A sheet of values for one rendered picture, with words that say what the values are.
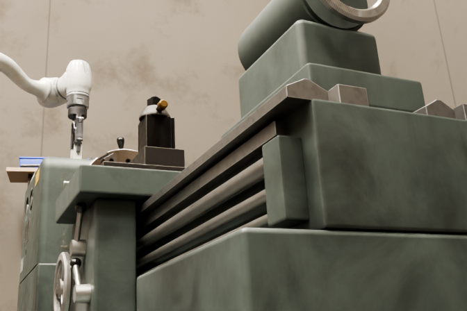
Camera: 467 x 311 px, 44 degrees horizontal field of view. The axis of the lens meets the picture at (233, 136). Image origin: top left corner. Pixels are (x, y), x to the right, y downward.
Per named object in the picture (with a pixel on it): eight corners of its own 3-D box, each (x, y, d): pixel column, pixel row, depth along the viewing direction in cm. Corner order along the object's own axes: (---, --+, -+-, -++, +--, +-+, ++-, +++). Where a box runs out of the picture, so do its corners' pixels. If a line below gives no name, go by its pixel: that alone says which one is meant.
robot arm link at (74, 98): (68, 89, 231) (67, 103, 229) (92, 92, 235) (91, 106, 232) (64, 98, 238) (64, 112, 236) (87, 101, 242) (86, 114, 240)
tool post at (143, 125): (137, 161, 147) (137, 124, 151) (166, 163, 150) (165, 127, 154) (146, 151, 141) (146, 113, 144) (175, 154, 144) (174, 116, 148)
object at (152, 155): (121, 189, 152) (121, 170, 154) (158, 191, 156) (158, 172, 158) (144, 166, 135) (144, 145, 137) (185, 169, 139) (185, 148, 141)
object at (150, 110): (135, 123, 150) (135, 112, 151) (165, 126, 154) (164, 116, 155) (144, 112, 144) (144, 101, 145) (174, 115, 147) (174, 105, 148)
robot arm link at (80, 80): (96, 96, 238) (76, 105, 245) (97, 61, 243) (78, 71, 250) (75, 87, 230) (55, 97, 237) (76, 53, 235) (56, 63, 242)
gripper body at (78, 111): (66, 112, 237) (65, 132, 233) (69, 103, 229) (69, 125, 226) (85, 113, 240) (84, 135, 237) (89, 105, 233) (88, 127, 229)
